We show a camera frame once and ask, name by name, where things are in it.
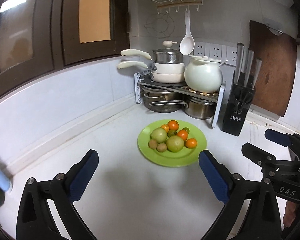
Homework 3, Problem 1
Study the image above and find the orange tangerine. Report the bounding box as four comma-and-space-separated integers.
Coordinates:
167, 120, 179, 131
185, 138, 198, 148
160, 125, 170, 133
177, 129, 189, 141

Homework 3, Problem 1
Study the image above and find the small dark green tomato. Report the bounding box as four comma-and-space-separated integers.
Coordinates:
167, 129, 177, 138
183, 127, 190, 134

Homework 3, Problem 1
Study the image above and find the large green tomato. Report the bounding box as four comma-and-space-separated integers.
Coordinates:
151, 127, 167, 144
166, 135, 184, 152

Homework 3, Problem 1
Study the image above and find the brown longan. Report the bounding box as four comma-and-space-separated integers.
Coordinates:
148, 139, 158, 150
157, 143, 167, 152

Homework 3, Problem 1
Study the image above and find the right human hand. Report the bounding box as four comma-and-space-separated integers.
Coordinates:
283, 201, 299, 228

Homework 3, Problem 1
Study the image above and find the brown wooden cutting board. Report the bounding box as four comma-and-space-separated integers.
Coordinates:
249, 20, 297, 117

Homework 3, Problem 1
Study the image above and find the white blue pump bottle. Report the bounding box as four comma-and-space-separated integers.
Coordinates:
0, 152, 13, 193

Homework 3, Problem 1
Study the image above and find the black knife block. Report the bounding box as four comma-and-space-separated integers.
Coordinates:
222, 43, 262, 136

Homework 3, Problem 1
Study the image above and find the steel pot lower right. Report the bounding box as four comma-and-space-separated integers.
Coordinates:
184, 97, 216, 120

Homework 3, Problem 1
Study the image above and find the green plate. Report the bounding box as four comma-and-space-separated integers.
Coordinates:
138, 119, 207, 167

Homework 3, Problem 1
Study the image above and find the white ceramic pot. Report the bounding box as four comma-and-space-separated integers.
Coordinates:
184, 55, 227, 93

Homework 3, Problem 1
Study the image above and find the grey pot rack shelf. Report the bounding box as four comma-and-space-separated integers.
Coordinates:
134, 70, 226, 128

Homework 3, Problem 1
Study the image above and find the steel pot lower left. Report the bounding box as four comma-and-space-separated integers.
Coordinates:
141, 86, 186, 113

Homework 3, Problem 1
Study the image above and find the cream saucepan stack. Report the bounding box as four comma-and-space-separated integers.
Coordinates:
117, 49, 185, 84

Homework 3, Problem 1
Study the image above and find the white hanging ladle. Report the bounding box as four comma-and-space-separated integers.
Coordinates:
179, 9, 195, 55

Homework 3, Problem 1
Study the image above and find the steel lidded pot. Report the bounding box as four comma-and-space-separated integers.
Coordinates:
152, 41, 183, 64

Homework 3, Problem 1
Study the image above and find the dark wooden wall cabinet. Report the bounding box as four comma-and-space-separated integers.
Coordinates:
0, 0, 130, 98

